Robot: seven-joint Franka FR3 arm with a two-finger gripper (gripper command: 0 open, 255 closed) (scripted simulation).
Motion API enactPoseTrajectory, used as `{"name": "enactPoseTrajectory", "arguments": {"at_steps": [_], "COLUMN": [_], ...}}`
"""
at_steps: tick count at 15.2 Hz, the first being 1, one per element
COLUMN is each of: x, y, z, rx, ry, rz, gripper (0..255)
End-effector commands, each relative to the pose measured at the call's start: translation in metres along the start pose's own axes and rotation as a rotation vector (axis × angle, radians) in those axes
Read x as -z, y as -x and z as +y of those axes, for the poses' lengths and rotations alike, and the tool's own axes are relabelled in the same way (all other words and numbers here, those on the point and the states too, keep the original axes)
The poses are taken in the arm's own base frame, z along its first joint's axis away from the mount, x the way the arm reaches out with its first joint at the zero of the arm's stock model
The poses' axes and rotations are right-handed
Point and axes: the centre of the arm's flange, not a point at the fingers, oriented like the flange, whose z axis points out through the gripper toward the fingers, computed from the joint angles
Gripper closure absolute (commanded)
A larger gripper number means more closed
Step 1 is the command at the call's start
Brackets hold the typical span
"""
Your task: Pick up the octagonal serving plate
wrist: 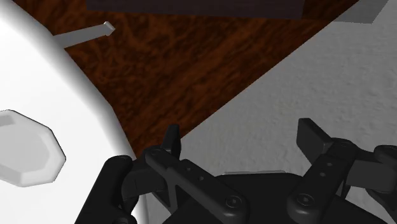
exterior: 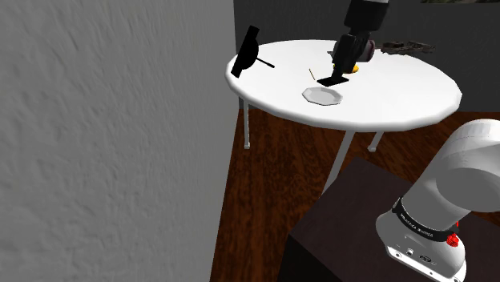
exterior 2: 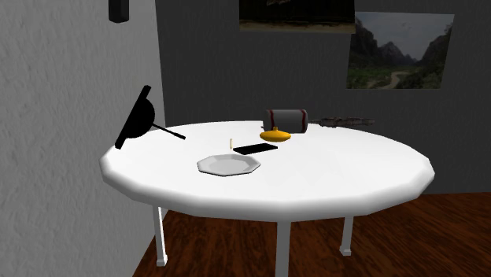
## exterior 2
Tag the dark brown long tool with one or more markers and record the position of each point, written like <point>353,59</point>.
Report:
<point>343,121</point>

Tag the white octagonal plate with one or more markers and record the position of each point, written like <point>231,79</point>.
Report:
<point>228,165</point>

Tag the grey cylinder with red stripes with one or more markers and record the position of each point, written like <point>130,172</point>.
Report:
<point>285,119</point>

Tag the dark wall picture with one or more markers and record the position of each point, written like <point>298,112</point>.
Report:
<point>297,17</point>

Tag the small beige stick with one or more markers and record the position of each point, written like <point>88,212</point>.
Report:
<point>231,144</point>

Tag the mountain landscape wall picture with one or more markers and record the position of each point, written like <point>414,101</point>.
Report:
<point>399,53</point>

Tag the yellow squat vase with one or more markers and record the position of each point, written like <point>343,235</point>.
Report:
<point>275,135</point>

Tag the white round table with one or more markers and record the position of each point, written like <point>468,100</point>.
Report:
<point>330,172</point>

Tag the black phone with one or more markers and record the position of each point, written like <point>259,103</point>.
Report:
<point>254,149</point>

